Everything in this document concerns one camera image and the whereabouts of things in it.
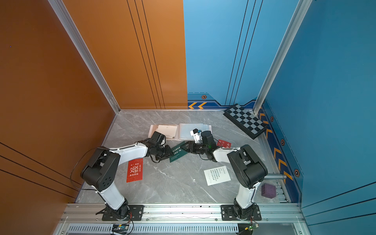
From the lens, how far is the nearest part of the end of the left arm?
765 millimetres

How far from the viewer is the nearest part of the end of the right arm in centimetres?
74

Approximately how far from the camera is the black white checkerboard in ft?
3.45

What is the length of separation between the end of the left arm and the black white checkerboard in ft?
1.85
